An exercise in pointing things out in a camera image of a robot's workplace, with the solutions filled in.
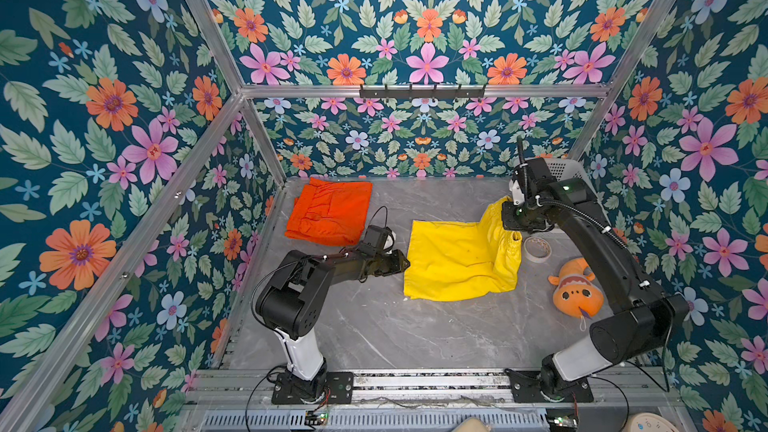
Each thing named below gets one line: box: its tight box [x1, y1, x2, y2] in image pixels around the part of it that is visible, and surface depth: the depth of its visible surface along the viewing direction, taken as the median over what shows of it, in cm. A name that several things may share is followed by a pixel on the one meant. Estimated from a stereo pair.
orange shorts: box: [284, 178, 373, 246], surface depth 110 cm
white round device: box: [623, 413, 678, 432], surface depth 68 cm
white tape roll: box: [523, 236, 553, 263], surface depth 99 cm
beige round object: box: [452, 417, 491, 432], surface depth 67 cm
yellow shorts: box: [403, 196, 523, 302], surface depth 95 cm
